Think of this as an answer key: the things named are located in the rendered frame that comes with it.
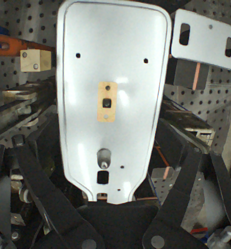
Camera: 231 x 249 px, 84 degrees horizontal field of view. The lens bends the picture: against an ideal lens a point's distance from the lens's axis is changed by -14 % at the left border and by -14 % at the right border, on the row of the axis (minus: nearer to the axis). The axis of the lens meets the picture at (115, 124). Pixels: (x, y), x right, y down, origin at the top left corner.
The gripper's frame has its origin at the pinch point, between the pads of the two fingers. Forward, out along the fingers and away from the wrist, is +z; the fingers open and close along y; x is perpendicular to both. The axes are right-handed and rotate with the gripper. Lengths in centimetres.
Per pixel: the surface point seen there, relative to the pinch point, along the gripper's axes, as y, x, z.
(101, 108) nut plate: -0.9, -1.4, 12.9
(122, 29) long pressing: 2.0, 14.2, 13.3
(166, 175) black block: 18.4, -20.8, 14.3
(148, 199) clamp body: 18.0, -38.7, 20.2
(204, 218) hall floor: 193, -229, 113
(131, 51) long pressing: 4.0, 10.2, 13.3
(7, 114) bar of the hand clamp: -14.6, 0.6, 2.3
